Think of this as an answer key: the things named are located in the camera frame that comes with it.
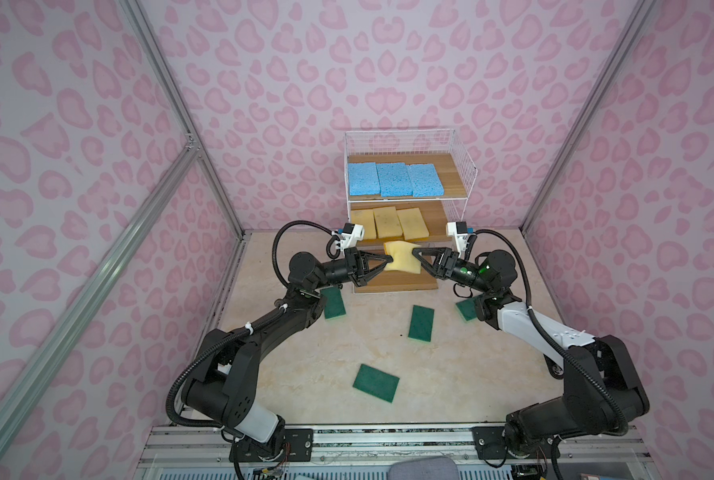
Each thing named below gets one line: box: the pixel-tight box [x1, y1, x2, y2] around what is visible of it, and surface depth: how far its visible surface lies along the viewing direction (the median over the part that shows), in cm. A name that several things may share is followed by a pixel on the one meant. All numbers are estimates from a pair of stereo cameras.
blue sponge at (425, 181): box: [407, 163, 445, 197], surface depth 75 cm
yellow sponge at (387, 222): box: [373, 206, 403, 238], surface depth 88 cm
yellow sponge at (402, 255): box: [383, 240, 422, 274], surface depth 69 cm
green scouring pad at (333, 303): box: [320, 286, 346, 319], surface depth 100 cm
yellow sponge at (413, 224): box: [396, 207, 430, 241], surface depth 87 cm
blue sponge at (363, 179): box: [348, 162, 381, 196], surface depth 75 cm
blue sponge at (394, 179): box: [376, 162, 413, 197], surface depth 75 cm
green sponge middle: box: [408, 305, 435, 342], surface depth 95 cm
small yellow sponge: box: [350, 209, 378, 240], surface depth 90 cm
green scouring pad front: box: [352, 364, 400, 403], surface depth 84 cm
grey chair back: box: [387, 457, 460, 480], surface depth 69 cm
